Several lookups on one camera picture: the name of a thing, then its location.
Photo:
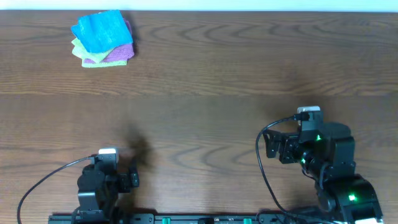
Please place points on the blue microfiber cloth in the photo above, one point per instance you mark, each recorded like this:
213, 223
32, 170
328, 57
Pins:
102, 31

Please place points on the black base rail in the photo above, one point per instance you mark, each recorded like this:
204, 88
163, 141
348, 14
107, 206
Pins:
147, 218

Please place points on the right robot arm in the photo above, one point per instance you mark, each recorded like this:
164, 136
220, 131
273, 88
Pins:
325, 152

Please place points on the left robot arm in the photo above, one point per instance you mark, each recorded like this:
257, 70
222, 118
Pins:
95, 208

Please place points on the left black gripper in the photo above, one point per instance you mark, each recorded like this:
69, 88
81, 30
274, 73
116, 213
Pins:
125, 182

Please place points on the purple folded cloth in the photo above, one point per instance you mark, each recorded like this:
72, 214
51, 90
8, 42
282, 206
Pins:
122, 53

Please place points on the green folded cloth on top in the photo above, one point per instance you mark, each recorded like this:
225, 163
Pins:
82, 53

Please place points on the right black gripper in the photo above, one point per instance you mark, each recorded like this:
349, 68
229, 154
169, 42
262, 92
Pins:
272, 145

